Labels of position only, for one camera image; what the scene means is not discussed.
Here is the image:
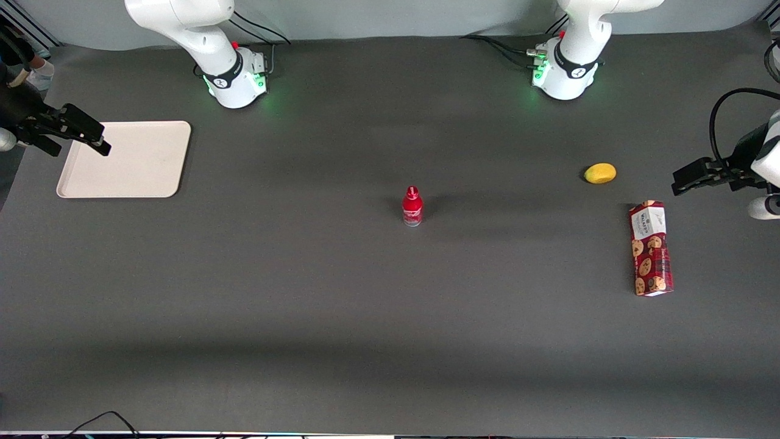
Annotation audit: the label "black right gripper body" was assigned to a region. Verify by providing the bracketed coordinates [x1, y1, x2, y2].
[0, 81, 63, 139]

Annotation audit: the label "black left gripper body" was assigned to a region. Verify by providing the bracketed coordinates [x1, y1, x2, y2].
[722, 124, 770, 184]

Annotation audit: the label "red coke bottle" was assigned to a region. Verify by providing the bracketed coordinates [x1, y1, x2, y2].
[402, 185, 424, 227]

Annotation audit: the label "cream plastic tray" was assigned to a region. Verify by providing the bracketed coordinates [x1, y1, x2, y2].
[56, 121, 192, 199]

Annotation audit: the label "white shoe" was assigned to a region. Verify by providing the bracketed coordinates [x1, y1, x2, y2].
[27, 60, 55, 92]

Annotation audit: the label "black trouser leg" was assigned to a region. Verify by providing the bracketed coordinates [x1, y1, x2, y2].
[0, 24, 34, 68]

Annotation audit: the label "red tartan cookie box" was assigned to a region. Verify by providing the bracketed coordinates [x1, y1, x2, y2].
[629, 200, 675, 297]

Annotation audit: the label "yellow lemon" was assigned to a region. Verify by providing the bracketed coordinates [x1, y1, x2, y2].
[584, 163, 617, 184]

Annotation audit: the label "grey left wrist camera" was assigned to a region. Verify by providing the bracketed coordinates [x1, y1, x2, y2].
[748, 195, 780, 220]

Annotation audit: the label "black looped wrist cable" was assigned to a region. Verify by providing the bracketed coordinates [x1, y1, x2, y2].
[709, 88, 780, 174]

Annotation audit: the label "aluminium frame profile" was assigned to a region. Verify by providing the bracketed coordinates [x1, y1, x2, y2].
[0, 0, 62, 48]

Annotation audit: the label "black hanging cable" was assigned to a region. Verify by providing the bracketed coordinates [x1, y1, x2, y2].
[764, 40, 780, 83]

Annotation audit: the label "black cable at right base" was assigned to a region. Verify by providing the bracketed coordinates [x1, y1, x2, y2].
[230, 11, 293, 45]

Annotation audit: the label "black cable at base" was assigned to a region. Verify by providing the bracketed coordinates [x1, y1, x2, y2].
[230, 11, 293, 45]
[460, 34, 546, 69]

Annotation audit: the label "black cable at left base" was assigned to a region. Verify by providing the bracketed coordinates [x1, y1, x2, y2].
[460, 34, 546, 69]

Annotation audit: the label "black cable at table edge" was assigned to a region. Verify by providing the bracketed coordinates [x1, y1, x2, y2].
[61, 411, 141, 439]

